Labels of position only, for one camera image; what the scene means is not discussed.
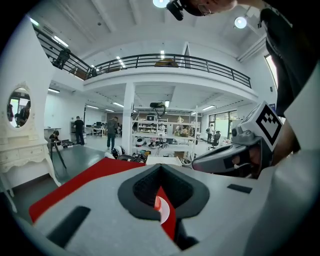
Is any white shelving rack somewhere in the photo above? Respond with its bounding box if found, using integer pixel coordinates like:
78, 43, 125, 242
130, 106, 201, 161

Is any black balcony railing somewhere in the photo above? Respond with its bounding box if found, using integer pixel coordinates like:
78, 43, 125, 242
31, 23, 252, 90

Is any pile of black white devices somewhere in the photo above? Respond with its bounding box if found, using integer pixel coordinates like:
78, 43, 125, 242
109, 143, 154, 165

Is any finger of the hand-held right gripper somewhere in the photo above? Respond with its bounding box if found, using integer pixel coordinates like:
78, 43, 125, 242
191, 144, 251, 177

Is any white round plate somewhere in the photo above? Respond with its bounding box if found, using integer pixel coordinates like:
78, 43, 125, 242
159, 196, 172, 225

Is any black head-worn camera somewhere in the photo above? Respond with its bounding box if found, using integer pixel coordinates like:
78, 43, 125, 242
165, 0, 185, 22

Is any red apple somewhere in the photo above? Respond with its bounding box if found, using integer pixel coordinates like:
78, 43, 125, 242
153, 186, 171, 212

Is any person's right hand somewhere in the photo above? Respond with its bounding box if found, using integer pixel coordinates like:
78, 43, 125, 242
248, 146, 262, 168

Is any bunch of pale flowers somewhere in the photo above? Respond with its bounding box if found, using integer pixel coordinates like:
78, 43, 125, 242
174, 123, 190, 138

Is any table with red cloth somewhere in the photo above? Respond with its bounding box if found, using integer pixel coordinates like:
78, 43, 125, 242
28, 157, 177, 241

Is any white ornate vanity desk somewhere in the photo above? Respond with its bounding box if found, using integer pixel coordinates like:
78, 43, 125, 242
0, 80, 62, 213

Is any black office chair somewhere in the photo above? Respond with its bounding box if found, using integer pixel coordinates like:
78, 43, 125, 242
208, 130, 223, 151

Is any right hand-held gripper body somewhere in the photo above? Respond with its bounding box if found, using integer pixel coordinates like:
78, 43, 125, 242
231, 100, 285, 176

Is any person's right forearm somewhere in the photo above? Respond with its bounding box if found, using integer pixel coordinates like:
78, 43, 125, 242
271, 119, 301, 166

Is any person's black jacket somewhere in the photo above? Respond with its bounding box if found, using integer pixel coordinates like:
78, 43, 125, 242
259, 6, 320, 119

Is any white rectangular box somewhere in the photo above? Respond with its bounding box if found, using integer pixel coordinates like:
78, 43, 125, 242
145, 155, 183, 168

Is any oval vanity mirror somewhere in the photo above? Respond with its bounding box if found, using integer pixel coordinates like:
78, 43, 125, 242
6, 87, 32, 129

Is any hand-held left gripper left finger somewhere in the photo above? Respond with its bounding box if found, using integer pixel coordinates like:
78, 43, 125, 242
31, 163, 183, 256

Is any black tripod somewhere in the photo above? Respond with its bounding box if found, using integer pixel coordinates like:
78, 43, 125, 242
48, 138, 68, 171

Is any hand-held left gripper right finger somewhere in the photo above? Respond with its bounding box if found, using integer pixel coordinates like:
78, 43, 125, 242
160, 146, 320, 256

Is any round ceiling lamp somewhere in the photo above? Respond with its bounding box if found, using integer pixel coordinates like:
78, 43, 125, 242
233, 15, 248, 30
152, 0, 171, 9

